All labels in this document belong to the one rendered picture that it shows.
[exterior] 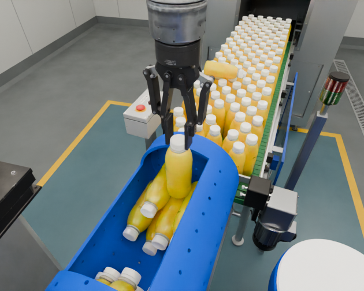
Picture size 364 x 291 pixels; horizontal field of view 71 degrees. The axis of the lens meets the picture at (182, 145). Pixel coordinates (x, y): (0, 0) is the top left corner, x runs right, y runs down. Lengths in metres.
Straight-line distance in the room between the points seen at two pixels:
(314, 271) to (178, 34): 0.61
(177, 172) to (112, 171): 1.74
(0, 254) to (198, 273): 0.70
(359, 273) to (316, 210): 1.46
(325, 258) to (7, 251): 0.95
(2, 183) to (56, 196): 1.42
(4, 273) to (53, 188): 1.32
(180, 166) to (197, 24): 0.31
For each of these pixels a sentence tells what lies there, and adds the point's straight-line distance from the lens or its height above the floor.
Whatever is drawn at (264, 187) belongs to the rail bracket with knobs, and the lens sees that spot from 0.89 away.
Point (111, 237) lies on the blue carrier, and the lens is 0.73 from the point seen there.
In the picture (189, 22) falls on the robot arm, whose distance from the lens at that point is 0.40.
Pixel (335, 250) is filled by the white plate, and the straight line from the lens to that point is 0.80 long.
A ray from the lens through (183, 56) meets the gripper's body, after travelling 0.42.
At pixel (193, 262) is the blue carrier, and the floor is 1.18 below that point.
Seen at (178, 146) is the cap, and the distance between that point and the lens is 0.56.
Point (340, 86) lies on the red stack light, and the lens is 1.02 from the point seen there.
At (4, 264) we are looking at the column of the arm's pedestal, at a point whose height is 0.81.
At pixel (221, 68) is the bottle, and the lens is 1.24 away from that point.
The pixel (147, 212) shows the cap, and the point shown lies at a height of 1.10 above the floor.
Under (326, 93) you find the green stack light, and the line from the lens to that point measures 1.04.
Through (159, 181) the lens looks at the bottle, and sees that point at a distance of 0.71.
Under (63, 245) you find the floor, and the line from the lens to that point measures 2.02.
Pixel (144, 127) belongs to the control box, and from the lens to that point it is 0.99.
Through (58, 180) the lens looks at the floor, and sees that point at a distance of 2.40.
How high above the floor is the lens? 1.67
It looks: 43 degrees down
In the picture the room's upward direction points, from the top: straight up
